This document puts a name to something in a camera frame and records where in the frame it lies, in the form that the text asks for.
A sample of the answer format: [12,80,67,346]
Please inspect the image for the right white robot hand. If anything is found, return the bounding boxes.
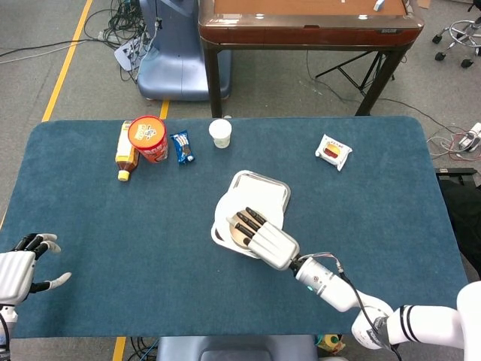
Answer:
[226,206,301,272]

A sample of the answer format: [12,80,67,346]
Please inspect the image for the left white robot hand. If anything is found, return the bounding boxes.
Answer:
[0,232,72,305]

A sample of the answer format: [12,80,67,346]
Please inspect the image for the beige plastic bowl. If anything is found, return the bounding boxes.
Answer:
[225,211,272,252]

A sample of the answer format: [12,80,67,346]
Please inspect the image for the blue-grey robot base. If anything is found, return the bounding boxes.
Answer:
[137,0,232,102]

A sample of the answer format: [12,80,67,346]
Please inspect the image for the silver rectangular metal tray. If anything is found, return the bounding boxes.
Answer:
[210,169,292,249]

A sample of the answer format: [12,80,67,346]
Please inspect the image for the white round plate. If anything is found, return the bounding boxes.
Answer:
[214,190,286,261]

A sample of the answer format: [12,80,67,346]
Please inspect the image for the blue felt tablecloth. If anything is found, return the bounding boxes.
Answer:
[0,116,469,339]

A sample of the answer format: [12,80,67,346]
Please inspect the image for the white wrapped cake packet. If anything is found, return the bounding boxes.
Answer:
[314,134,353,172]

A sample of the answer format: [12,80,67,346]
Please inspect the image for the grey-blue robot torso base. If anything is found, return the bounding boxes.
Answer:
[155,333,321,361]

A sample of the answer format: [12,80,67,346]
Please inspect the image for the yellow green drink bottle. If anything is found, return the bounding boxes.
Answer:
[314,333,347,355]

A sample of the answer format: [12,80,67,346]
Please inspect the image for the white paper cup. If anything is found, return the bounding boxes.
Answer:
[208,119,233,149]

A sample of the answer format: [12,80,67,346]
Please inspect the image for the blue cookie snack packet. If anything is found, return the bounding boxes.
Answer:
[169,130,196,166]

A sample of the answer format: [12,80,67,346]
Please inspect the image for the yellow-capped tea bottle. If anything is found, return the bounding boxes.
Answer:
[114,120,141,183]

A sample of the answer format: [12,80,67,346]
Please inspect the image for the red instant noodle cup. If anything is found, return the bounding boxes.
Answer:
[127,115,169,164]

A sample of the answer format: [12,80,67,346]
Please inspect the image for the brown mahjong table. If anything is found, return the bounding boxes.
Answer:
[198,0,425,118]

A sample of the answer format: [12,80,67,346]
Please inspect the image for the white power strip with plugs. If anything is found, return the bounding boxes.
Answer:
[113,36,152,71]

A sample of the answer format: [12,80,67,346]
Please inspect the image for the chrome office chair base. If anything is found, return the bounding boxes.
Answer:
[431,17,481,70]

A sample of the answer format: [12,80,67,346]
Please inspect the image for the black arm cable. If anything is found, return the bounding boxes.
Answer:
[336,261,404,361]

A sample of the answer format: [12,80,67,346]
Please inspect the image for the black equipment frame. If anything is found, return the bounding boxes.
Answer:
[434,166,481,282]

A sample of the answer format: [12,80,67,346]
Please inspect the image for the hanging white cable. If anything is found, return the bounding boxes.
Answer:
[152,0,163,43]

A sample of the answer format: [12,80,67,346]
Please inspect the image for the black floor cables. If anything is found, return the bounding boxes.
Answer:
[0,0,155,82]

